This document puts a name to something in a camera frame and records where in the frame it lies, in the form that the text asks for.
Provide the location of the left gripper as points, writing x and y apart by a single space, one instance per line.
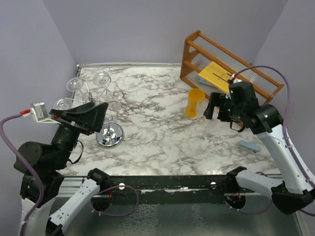
88 116

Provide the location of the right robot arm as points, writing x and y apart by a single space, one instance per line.
296 189

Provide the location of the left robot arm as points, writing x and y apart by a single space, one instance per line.
40 162

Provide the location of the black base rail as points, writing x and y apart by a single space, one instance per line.
161 190

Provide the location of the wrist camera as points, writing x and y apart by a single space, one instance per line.
233 79
39 113

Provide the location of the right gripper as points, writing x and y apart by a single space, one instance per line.
215 100

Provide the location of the light blue eraser block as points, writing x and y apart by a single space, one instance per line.
248 146

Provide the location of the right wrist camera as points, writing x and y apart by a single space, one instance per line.
233 79

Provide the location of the blue patterned small item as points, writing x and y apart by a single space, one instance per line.
203 81

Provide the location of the wooden shelf rack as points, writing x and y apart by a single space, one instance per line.
199 51

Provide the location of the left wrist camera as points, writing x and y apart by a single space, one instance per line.
39 113

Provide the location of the yellow plastic wine glass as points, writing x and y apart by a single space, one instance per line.
193 97

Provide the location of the yellow book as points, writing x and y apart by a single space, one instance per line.
217 76

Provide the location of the chrome wine glass rack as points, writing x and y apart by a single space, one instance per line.
111 134

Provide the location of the clear wine glass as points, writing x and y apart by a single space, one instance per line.
101 78
201 107
63 104
74 84

